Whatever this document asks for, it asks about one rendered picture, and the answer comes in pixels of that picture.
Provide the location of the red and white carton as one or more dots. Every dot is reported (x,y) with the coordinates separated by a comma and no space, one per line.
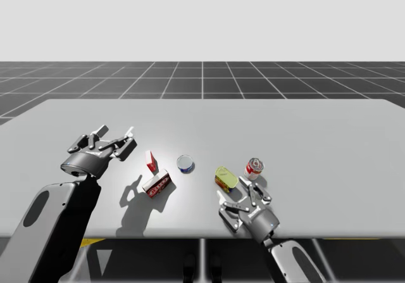
(157,185)

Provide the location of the red and white can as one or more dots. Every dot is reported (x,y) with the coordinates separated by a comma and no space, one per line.
(253,168)

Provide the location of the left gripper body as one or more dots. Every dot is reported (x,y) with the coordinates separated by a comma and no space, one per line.
(87,161)

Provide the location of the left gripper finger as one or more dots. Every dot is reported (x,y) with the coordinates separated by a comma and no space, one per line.
(85,140)
(121,145)

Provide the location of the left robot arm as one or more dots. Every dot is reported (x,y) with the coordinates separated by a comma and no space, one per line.
(47,223)

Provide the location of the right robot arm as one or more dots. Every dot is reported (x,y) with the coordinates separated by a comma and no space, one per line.
(292,261)

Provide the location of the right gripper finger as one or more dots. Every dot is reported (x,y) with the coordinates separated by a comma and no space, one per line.
(229,211)
(256,192)

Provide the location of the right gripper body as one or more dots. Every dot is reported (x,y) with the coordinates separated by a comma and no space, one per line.
(260,221)

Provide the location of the blue flat can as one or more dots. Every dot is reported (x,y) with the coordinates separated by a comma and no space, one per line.
(185,164)

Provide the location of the green and blue rectangular can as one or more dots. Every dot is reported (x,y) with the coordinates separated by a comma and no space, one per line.
(226,179)

